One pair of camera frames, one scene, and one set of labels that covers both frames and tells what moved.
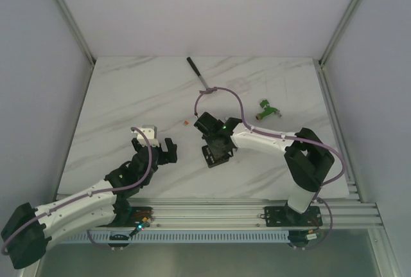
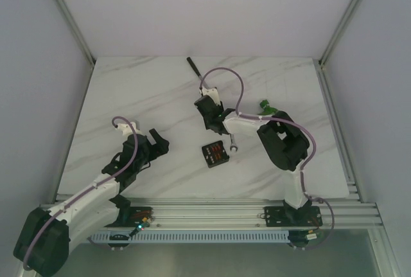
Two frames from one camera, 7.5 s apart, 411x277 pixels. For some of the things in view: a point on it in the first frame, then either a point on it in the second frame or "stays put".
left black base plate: x=132 y=216 stays put
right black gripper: x=207 y=139 to x=205 y=121
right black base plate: x=285 y=216 stays put
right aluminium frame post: x=345 y=15 stays put
